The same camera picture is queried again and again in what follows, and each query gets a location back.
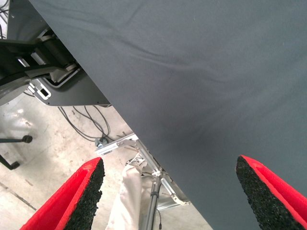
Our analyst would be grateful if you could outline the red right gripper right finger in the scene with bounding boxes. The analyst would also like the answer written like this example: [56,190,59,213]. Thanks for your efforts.
[236,155,307,230]

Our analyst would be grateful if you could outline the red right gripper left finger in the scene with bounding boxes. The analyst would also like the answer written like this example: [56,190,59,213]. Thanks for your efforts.
[20,156,106,230]

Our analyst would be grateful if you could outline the white cloth bag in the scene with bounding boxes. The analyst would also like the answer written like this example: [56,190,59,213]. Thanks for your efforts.
[105,152,154,230]

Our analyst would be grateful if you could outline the aluminium profile bar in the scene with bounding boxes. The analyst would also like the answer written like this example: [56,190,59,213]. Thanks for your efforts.
[94,133,139,157]
[156,177,192,211]

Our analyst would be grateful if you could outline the black chair base with castors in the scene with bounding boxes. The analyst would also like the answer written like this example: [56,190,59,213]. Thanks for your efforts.
[0,135,33,171]

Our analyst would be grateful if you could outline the grey metal stand pole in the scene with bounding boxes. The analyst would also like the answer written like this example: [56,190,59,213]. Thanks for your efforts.
[140,174,164,230]

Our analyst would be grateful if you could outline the dark grey table cloth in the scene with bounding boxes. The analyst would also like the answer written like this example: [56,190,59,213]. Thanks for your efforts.
[28,0,307,230]

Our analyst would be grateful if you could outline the black floor cable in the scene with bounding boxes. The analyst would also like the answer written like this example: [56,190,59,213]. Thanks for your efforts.
[57,105,112,142]
[0,0,10,39]

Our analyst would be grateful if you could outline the thin black stand cable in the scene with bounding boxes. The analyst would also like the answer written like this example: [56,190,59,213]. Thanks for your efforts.
[156,209,163,230]

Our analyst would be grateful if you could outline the black frame structure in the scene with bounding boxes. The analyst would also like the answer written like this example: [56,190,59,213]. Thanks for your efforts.
[0,0,111,106]

